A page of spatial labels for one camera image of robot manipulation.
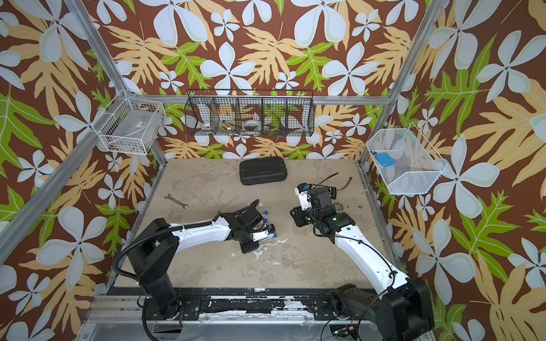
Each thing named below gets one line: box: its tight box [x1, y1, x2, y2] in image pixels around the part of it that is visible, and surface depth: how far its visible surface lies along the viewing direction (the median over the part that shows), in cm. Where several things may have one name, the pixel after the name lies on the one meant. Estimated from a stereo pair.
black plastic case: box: [238, 157, 288, 186], surface depth 111 cm
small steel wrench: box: [164, 193, 190, 209], surface depth 106 cm
